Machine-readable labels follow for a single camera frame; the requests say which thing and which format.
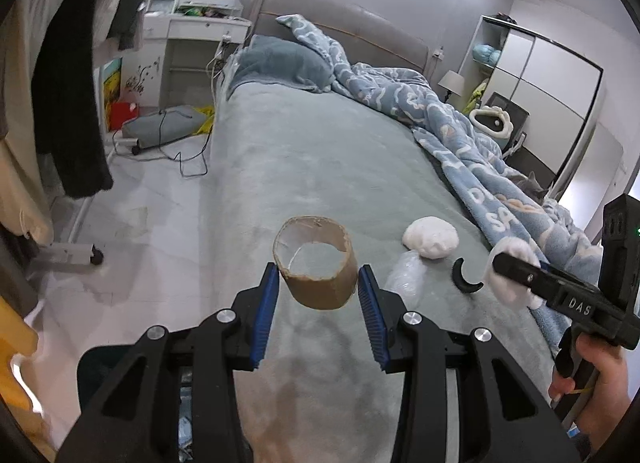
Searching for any white vanity desk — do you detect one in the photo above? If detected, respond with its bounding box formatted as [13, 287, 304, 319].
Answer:
[142, 0, 253, 110]

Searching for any grey upholstered headboard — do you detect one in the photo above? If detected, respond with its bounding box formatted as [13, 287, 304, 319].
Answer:
[250, 0, 432, 80]

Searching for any blue patterned fleece blanket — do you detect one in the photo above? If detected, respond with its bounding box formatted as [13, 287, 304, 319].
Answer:
[276, 14, 608, 359]

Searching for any beige knit cardigan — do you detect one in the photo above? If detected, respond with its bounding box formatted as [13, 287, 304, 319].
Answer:
[0, 0, 43, 144]

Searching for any long black coat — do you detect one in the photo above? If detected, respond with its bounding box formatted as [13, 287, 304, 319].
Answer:
[31, 0, 116, 199]

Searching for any person's right hand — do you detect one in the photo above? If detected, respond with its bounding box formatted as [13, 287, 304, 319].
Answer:
[548, 335, 631, 424]

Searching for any large white tissue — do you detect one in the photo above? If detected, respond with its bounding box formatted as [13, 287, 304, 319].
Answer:
[487, 238, 546, 310]

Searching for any green plush toy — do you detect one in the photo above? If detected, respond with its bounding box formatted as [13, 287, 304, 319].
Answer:
[461, 80, 489, 114]

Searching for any blue plush toy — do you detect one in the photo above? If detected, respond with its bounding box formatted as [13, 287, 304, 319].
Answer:
[472, 43, 501, 67]

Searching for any large cardboard tape core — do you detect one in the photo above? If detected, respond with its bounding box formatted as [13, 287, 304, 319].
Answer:
[272, 216, 359, 312]

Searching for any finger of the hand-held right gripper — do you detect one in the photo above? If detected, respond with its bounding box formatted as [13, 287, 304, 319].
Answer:
[492, 253, 556, 299]

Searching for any grey fabric floor pad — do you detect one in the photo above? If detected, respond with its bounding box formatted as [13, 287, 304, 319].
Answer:
[122, 104, 209, 152]

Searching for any bedside lamp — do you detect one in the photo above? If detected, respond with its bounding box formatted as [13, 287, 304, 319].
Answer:
[439, 70, 466, 107]

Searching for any grey cat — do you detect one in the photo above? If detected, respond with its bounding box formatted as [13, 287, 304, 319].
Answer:
[515, 170, 549, 202]

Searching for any black curved hook piece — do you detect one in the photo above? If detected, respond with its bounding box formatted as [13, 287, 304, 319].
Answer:
[452, 258, 485, 294]

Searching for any clutter of cosmetics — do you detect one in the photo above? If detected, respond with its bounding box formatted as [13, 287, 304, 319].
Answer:
[177, 3, 237, 20]

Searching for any white wardrobe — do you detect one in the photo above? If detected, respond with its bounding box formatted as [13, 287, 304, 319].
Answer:
[467, 13, 604, 194]

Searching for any black cable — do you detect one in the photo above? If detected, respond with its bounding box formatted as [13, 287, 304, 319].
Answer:
[112, 108, 211, 179]

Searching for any red box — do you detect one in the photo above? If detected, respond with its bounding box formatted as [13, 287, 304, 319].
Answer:
[110, 100, 140, 132]

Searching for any yellow painting canvas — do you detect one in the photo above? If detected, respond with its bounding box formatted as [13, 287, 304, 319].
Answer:
[100, 57, 124, 132]

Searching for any grey fleece bed cover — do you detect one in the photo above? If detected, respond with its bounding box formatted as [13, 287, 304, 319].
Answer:
[197, 80, 557, 463]

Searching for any clear plastic wrap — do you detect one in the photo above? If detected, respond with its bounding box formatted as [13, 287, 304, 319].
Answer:
[385, 249, 434, 307]

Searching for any cream garment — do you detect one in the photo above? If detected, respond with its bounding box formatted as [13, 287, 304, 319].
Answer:
[0, 133, 55, 245]

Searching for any yellow plastic bag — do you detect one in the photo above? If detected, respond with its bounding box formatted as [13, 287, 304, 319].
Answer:
[192, 106, 216, 134]

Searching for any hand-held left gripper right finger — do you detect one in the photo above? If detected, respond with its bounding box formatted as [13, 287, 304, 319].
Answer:
[357, 264, 581, 463]

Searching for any white clay lump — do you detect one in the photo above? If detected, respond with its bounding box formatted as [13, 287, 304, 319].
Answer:
[402, 216, 460, 259]

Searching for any orange curtain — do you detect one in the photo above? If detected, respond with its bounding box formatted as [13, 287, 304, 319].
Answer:
[0, 288, 40, 449]

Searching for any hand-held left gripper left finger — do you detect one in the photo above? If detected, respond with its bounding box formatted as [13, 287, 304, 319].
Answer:
[55, 263, 280, 463]

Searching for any white plush cat bed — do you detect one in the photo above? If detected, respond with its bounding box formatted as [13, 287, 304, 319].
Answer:
[469, 106, 514, 147]

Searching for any white clothes rack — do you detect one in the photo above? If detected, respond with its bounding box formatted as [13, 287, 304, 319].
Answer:
[35, 136, 143, 269]

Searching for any teal pillow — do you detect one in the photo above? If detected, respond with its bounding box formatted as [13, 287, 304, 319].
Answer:
[229, 34, 335, 94]

